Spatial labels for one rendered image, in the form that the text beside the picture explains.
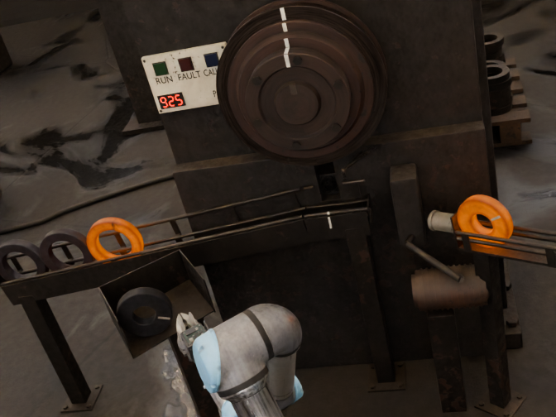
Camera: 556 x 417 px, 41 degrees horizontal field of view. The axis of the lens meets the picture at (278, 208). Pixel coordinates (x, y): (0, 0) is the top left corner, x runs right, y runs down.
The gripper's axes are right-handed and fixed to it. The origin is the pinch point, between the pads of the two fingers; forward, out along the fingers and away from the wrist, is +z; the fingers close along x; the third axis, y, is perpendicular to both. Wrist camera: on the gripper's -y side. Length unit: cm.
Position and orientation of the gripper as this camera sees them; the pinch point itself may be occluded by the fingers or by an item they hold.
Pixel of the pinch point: (182, 318)
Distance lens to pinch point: 203.9
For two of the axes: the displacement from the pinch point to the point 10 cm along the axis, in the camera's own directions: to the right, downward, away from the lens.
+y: -0.7, -6.8, -7.3
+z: -4.9, -6.1, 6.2
